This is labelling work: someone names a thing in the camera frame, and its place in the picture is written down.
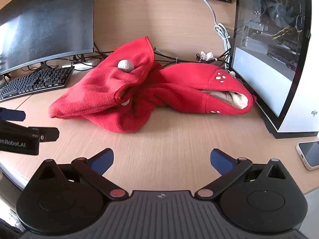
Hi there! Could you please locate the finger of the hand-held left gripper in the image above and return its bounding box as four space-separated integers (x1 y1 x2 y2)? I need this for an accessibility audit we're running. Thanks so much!
0 108 26 121
0 120 60 142

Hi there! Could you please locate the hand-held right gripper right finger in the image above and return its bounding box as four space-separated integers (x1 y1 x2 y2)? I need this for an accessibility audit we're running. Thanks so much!
195 149 287 200

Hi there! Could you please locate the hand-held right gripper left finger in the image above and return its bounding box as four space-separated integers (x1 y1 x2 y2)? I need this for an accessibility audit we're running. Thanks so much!
31 148 127 201

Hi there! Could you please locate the red fleece hoodie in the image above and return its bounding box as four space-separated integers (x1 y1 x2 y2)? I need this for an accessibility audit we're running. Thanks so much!
48 36 258 133

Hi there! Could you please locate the black keyboard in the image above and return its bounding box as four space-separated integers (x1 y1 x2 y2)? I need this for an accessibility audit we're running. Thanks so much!
0 66 75 102

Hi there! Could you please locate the white adapter box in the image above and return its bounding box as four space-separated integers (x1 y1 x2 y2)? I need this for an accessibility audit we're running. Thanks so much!
62 58 101 71

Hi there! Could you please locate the white-cased smartphone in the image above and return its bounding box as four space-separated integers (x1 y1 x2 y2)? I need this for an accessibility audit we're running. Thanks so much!
296 141 319 171

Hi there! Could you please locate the black computer monitor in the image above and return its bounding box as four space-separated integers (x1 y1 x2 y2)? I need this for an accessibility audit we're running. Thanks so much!
0 0 96 76

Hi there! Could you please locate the white glass-sided computer case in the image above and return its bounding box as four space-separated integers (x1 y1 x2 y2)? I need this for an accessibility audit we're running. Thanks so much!
229 0 319 139

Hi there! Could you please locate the bundle of black cables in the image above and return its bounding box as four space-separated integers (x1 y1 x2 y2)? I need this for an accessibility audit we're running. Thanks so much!
93 43 233 64

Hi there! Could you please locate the white power cable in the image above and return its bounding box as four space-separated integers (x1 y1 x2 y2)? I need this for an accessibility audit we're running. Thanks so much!
194 0 231 70

